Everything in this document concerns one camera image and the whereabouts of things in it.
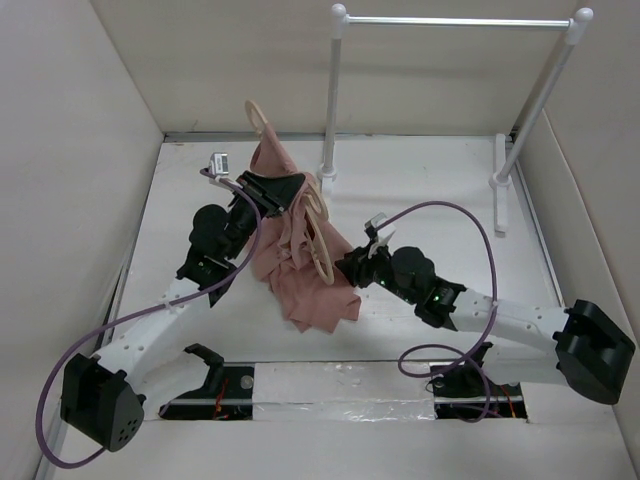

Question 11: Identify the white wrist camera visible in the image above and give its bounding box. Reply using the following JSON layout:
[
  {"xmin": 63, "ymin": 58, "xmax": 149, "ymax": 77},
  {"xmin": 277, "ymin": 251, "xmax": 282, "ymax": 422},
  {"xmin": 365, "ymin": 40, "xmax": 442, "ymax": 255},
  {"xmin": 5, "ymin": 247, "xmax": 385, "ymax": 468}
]
[
  {"xmin": 200, "ymin": 152, "xmax": 230, "ymax": 188},
  {"xmin": 365, "ymin": 212, "xmax": 396, "ymax": 259}
]

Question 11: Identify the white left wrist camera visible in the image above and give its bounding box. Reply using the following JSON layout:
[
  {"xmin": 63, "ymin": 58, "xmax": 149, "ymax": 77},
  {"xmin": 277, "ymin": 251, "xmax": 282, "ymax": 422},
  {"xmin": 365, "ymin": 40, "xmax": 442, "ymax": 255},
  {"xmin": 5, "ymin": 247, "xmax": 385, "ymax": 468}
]
[{"xmin": 200, "ymin": 152, "xmax": 230, "ymax": 188}]

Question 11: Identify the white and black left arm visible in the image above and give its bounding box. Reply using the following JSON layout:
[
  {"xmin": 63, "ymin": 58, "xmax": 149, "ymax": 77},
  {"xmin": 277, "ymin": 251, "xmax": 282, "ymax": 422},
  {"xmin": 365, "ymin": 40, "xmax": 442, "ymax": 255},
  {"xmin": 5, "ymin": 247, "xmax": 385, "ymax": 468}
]
[{"xmin": 61, "ymin": 171, "xmax": 305, "ymax": 452}]

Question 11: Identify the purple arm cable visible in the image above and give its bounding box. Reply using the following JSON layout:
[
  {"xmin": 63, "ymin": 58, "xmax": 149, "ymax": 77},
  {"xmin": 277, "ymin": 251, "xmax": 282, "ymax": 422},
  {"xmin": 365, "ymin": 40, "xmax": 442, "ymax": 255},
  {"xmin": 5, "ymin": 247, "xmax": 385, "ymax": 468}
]
[
  {"xmin": 369, "ymin": 201, "xmax": 499, "ymax": 424},
  {"xmin": 37, "ymin": 167, "xmax": 264, "ymax": 470}
]

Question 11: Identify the pink t shirt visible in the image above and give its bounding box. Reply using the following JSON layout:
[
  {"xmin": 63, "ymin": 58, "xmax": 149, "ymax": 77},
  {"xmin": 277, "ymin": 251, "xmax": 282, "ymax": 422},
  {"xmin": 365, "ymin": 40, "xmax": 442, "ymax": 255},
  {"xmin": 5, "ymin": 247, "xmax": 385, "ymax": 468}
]
[{"xmin": 249, "ymin": 124, "xmax": 362, "ymax": 335}]

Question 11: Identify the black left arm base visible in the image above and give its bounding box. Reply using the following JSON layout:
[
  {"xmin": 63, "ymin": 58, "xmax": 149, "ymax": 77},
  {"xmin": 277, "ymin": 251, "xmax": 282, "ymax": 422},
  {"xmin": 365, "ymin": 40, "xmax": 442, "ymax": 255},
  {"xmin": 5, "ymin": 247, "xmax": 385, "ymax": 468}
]
[{"xmin": 159, "ymin": 343, "xmax": 255, "ymax": 421}]

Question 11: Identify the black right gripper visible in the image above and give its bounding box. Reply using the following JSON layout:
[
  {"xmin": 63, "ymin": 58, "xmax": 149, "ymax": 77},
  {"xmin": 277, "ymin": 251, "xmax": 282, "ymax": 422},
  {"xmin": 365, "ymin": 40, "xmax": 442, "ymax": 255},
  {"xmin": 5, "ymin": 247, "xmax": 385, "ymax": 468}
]
[{"xmin": 334, "ymin": 239, "xmax": 418, "ymax": 305}]

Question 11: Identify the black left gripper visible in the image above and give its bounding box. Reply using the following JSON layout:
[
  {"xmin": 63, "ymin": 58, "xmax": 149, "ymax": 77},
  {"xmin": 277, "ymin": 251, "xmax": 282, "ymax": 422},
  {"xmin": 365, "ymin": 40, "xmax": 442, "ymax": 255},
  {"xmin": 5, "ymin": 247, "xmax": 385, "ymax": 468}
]
[{"xmin": 224, "ymin": 172, "xmax": 303, "ymax": 261}]

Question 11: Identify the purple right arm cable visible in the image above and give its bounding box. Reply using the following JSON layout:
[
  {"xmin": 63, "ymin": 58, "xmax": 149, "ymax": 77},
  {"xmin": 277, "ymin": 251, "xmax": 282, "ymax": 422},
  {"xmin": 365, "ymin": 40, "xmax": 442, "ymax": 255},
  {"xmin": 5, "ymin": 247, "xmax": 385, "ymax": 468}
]
[{"xmin": 369, "ymin": 201, "xmax": 499, "ymax": 424}]

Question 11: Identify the beige wooden hanger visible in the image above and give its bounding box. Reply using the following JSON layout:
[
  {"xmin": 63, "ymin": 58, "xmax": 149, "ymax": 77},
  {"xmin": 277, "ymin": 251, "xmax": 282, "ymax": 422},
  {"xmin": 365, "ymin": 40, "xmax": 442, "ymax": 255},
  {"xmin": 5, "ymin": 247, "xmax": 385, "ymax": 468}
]
[{"xmin": 244, "ymin": 99, "xmax": 335, "ymax": 285}]

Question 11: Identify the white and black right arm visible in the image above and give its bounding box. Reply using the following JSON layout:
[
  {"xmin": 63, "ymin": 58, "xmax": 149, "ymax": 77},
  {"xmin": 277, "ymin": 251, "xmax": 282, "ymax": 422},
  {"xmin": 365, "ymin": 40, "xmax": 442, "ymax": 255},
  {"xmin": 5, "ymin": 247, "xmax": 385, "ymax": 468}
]
[{"xmin": 335, "ymin": 247, "xmax": 636, "ymax": 405}]

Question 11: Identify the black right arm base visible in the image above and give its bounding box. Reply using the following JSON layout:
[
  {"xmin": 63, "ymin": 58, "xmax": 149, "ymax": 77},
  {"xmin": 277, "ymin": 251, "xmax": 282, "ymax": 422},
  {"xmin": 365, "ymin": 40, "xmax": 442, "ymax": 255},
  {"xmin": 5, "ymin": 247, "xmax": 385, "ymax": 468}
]
[{"xmin": 425, "ymin": 363, "xmax": 527, "ymax": 422}]

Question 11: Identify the white clothes rack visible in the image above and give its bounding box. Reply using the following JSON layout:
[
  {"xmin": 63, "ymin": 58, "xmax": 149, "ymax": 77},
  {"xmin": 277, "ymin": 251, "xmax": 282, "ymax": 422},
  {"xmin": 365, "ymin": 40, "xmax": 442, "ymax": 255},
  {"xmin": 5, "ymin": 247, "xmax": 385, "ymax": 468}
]
[{"xmin": 316, "ymin": 3, "xmax": 594, "ymax": 236}]

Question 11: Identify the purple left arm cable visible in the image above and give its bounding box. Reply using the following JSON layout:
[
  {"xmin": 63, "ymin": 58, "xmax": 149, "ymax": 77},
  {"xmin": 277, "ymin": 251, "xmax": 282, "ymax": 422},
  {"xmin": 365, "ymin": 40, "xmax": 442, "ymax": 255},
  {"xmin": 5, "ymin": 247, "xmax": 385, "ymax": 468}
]
[{"xmin": 37, "ymin": 167, "xmax": 264, "ymax": 470}]

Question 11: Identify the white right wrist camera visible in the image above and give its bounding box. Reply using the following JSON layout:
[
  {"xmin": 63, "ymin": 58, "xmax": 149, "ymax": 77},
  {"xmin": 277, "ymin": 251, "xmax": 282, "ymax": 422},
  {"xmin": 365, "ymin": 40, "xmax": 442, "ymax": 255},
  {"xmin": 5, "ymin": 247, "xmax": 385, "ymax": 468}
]
[{"xmin": 365, "ymin": 212, "xmax": 396, "ymax": 259}]

